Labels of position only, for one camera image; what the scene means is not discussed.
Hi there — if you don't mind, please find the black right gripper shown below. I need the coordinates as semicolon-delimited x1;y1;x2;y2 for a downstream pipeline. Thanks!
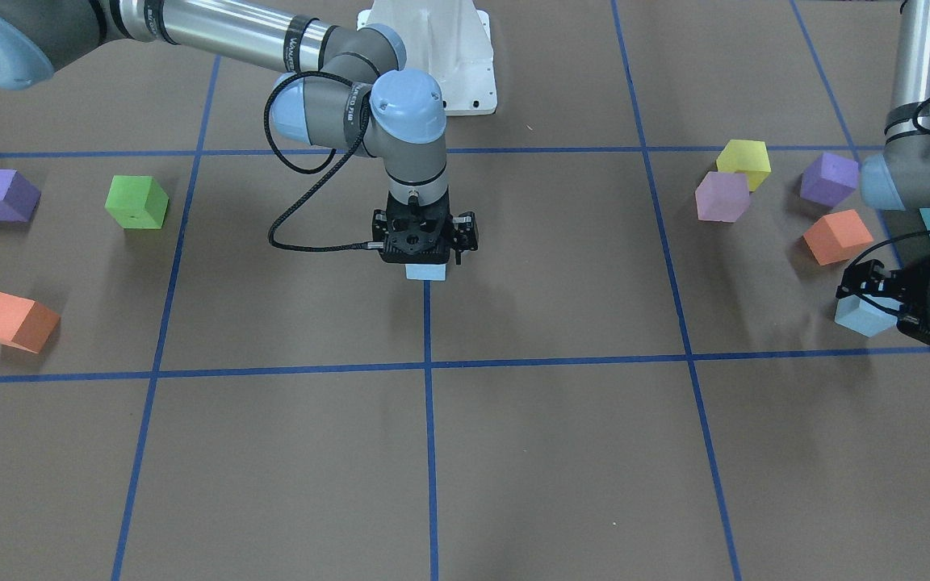
371;192;479;265

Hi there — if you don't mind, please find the light blue block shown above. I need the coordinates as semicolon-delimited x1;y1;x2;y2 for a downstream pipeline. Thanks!
834;295;897;337
404;264;447;281

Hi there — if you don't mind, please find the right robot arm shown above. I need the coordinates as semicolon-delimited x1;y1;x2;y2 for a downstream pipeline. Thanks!
0;1;479;265

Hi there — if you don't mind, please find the orange foam block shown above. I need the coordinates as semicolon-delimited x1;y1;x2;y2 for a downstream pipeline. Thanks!
803;209;874;266
0;291;61;354

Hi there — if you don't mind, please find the purple foam block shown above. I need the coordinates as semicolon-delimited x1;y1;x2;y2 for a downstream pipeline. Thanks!
798;153;861;208
0;169;41;222

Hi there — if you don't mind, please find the pink lilac foam block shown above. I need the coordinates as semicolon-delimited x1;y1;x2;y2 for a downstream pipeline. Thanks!
695;170;752;222

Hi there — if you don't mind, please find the yellow foam block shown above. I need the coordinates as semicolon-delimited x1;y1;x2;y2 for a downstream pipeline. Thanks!
715;139;772;192

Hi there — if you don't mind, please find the green foam block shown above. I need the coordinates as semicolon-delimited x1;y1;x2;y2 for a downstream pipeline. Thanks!
104;175;170;229

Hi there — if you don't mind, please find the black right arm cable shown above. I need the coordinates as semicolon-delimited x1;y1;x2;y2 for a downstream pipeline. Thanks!
263;71;377;253

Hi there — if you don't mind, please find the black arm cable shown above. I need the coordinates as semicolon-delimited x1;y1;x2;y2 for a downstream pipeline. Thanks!
844;87;930;316
263;71;377;253

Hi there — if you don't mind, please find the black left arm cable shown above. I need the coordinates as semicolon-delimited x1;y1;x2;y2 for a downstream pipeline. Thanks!
844;87;930;316

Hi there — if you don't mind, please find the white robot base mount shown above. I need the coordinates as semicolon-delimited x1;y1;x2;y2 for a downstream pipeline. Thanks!
357;1;498;115

